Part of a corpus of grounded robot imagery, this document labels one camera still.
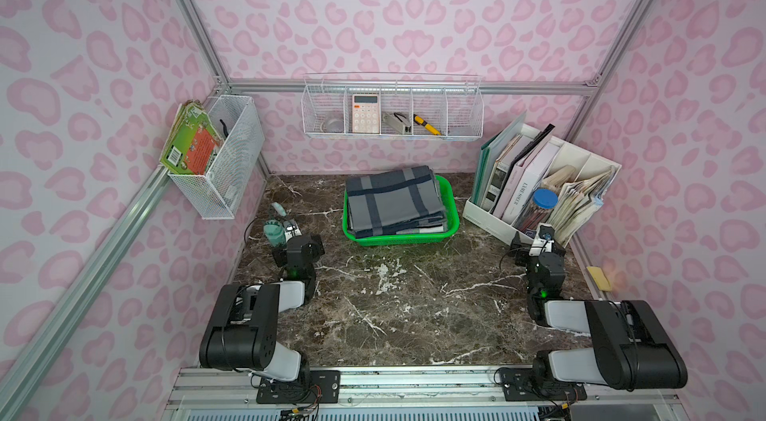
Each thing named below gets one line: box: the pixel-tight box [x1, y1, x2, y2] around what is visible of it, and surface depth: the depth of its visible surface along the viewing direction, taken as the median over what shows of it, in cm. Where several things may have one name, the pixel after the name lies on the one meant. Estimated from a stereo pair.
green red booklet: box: [158, 99, 223, 176], surface depth 73 cm
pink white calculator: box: [352, 93, 381, 134], surface depth 97 cm
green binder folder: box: [470, 109, 527, 206], surface depth 88 cm
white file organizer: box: [462, 123, 622, 247], surface depth 90 cm
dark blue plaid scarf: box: [346, 165, 447, 239], surface depth 97 cm
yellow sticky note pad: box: [586, 266, 612, 293], surface depth 97 cm
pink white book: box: [492, 139, 561, 224], surface depth 90 cm
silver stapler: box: [383, 111, 412, 134], surface depth 101 cm
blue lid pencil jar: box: [515, 187, 559, 231], surface depth 89 cm
